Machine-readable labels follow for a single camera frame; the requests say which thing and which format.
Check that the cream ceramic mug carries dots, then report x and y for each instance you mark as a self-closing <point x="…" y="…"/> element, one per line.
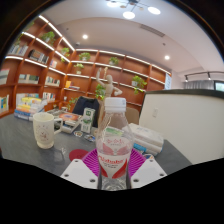
<point x="43" y="131"/>

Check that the clear plastic water bottle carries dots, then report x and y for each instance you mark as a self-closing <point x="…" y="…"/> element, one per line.
<point x="114" y="156"/>

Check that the wooden shelf unit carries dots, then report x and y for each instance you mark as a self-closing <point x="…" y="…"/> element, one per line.
<point x="86" y="71"/>

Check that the ceiling air vent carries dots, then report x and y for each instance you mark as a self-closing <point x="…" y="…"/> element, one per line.
<point x="152" y="30"/>

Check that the flat orange-covered book pile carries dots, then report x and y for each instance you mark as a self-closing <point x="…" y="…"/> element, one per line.
<point x="68" y="120"/>

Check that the blue colourful packet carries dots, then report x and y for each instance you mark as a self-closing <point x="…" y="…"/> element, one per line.
<point x="145" y="150"/>

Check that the green and white carton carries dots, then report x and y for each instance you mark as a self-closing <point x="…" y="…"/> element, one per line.
<point x="87" y="120"/>

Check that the recessed ceiling spotlight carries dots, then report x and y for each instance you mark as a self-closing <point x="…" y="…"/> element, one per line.
<point x="167" y="57"/>
<point x="85" y="36"/>

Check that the wooden artist mannequin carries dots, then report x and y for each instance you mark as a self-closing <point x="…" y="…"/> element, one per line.
<point x="108" y="86"/>

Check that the ceiling chandelier lamp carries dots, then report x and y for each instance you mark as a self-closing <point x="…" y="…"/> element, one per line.
<point x="128" y="14"/>

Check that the stack of colourful books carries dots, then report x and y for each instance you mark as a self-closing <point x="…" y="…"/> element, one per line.
<point x="28" y="108"/>

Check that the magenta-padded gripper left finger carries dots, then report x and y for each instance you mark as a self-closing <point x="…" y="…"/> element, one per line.
<point x="78" y="173"/>

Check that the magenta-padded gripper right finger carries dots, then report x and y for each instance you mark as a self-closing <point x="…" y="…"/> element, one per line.
<point x="148" y="173"/>

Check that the grey curtain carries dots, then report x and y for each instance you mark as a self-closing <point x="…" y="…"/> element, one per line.
<point x="199" y="84"/>

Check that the dark office chair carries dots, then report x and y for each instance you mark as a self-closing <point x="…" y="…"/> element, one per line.
<point x="85" y="106"/>

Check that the white wall switch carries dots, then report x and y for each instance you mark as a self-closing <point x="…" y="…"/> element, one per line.
<point x="155" y="112"/>

